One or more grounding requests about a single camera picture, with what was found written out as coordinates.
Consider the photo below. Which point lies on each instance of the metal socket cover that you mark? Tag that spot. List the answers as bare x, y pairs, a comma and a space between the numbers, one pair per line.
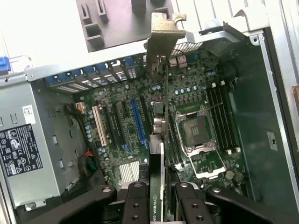
210, 175

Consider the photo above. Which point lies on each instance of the blue expansion slot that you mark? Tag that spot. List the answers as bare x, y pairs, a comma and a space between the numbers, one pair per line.
137, 121

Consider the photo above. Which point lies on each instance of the grey power supply unit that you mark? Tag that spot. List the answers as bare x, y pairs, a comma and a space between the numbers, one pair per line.
35, 175

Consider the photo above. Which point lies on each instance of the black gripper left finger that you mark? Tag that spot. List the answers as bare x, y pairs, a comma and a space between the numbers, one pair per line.
137, 205

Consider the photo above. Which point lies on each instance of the green motherboard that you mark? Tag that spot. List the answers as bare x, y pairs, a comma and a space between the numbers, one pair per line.
198, 70

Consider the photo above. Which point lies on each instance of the blue plastic release latch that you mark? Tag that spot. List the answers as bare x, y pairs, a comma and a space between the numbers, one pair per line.
4, 65

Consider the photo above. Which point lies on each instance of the CPU socket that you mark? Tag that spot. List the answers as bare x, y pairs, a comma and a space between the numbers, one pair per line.
194, 130

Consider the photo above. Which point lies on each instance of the RAM slot white latches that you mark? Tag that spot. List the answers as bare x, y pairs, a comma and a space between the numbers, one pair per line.
229, 116
220, 116

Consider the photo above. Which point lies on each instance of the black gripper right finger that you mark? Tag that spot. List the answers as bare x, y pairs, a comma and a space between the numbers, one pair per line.
189, 207

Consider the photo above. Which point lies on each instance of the round coin battery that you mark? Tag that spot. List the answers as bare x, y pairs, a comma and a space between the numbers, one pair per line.
229, 174

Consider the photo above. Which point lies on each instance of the silver finned chipset heatsink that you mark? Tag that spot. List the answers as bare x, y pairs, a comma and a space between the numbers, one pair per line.
129, 171

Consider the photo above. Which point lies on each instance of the white expansion slot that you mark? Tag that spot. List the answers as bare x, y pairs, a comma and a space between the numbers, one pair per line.
99, 126

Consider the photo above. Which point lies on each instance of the grey plastic parts rack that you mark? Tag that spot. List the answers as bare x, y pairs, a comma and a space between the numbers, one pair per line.
121, 28

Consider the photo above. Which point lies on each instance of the open black PC case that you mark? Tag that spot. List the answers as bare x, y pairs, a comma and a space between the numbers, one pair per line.
252, 105

